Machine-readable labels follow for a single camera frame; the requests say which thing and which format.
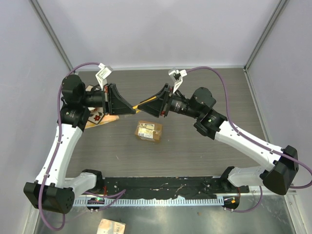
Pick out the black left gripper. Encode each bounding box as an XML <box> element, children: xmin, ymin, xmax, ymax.
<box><xmin>80</xmin><ymin>84</ymin><xmax>136</xmax><ymax>116</ymax></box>

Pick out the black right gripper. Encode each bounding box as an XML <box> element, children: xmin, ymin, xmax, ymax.
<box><xmin>138</xmin><ymin>83</ymin><xmax>202</xmax><ymax>119</ymax></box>

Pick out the yellow utility knife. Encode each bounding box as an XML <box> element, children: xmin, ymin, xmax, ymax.
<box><xmin>132</xmin><ymin>96</ymin><xmax>157</xmax><ymax>113</ymax></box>

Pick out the brown cardboard express box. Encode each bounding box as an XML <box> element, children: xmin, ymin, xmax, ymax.
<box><xmin>135</xmin><ymin>120</ymin><xmax>163</xmax><ymax>143</ymax></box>

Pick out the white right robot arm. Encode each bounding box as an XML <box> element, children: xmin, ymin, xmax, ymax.
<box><xmin>138</xmin><ymin>84</ymin><xmax>298</xmax><ymax>195</ymax></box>

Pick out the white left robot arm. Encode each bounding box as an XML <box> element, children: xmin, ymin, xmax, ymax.
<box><xmin>23</xmin><ymin>75</ymin><xmax>136</xmax><ymax>214</ymax></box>

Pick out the orange checkered cloth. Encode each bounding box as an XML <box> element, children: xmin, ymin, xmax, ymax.
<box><xmin>85</xmin><ymin>115</ymin><xmax>119</xmax><ymax>129</ymax></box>

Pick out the floral square plate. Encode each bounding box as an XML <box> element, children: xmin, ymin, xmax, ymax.
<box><xmin>86</xmin><ymin>85</ymin><xmax>104</xmax><ymax>125</ymax></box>

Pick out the pink paper packet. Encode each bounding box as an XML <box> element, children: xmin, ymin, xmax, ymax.
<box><xmin>97</xmin><ymin>219</ymin><xmax>126</xmax><ymax>234</ymax></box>

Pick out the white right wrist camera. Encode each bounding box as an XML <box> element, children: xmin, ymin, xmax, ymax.
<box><xmin>168</xmin><ymin>68</ymin><xmax>187</xmax><ymax>94</ymax></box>

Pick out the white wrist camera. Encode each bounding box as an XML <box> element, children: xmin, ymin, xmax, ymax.
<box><xmin>168</xmin><ymin>68</ymin><xmax>187</xmax><ymax>94</ymax></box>
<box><xmin>96</xmin><ymin>63</ymin><xmax>113</xmax><ymax>89</ymax></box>

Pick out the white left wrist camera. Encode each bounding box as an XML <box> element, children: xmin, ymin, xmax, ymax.
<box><xmin>96</xmin><ymin>63</ymin><xmax>113</xmax><ymax>89</ymax></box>

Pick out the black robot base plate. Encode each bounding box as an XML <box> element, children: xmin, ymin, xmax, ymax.
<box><xmin>89</xmin><ymin>176</ymin><xmax>250</xmax><ymax>200</ymax></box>

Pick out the white slotted cable duct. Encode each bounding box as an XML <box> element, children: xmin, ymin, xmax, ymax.
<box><xmin>73</xmin><ymin>195</ymin><xmax>224</xmax><ymax>207</ymax></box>

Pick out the aluminium frame rail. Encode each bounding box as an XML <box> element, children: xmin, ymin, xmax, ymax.
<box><xmin>31</xmin><ymin>174</ymin><xmax>297</xmax><ymax>197</ymax></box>

